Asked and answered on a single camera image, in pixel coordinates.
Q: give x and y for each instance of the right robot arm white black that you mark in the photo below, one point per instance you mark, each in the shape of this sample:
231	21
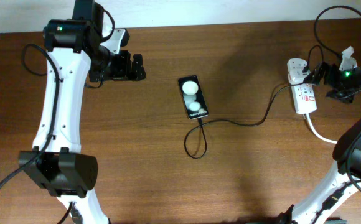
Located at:
344	177

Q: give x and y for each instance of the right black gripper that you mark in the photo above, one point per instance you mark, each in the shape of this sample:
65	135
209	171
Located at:
341	94

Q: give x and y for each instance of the white wall charger adapter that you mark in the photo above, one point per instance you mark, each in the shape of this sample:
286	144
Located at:
297	75

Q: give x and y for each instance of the black smartphone with lit screen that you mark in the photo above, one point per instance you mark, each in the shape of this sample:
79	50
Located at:
192	97

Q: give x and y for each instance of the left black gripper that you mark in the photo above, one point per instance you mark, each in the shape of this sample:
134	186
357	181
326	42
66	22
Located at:
123	72

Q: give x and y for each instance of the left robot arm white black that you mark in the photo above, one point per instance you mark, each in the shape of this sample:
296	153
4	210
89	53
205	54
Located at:
76	51

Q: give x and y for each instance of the white power strip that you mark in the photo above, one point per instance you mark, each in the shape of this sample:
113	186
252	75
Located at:
303	94

